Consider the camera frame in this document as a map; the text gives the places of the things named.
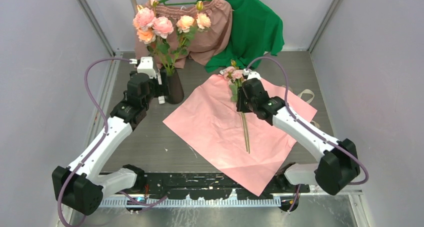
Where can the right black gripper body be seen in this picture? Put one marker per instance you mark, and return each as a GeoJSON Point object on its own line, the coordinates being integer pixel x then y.
{"type": "Point", "coordinates": [244, 105]}

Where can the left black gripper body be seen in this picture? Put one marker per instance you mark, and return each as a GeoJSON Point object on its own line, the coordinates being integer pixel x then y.
{"type": "Point", "coordinates": [152, 93]}

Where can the black conical vase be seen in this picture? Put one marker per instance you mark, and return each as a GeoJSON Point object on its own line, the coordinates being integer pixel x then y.
{"type": "Point", "coordinates": [175, 92]}

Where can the peach rose stem with bud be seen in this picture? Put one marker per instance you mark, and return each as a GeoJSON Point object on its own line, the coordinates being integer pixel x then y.
{"type": "Point", "coordinates": [148, 28]}

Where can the pink paper bouquet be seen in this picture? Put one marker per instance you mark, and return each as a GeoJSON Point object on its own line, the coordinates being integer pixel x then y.
{"type": "Point", "coordinates": [209, 123]}

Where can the cream printed ribbon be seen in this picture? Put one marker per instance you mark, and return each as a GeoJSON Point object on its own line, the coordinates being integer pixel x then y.
{"type": "Point", "coordinates": [312, 95]}

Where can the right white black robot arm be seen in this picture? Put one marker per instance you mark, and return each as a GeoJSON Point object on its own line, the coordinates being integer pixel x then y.
{"type": "Point", "coordinates": [337, 161]}

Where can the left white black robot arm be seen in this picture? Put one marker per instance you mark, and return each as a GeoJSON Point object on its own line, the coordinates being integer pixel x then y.
{"type": "Point", "coordinates": [80, 185]}

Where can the pink rose stems bunch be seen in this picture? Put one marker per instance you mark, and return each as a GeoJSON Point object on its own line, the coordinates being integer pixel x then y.
{"type": "Point", "coordinates": [234, 77]}

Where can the green t-shirt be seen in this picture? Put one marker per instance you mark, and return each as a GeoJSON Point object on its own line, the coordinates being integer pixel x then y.
{"type": "Point", "coordinates": [256, 29]}

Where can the pink shorts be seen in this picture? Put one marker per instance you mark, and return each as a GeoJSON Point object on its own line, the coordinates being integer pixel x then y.
{"type": "Point", "coordinates": [206, 44]}

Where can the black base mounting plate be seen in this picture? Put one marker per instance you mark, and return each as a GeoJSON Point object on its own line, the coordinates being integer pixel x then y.
{"type": "Point", "coordinates": [206, 185]}

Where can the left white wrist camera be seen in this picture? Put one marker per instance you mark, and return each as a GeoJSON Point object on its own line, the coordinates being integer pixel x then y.
{"type": "Point", "coordinates": [147, 65]}

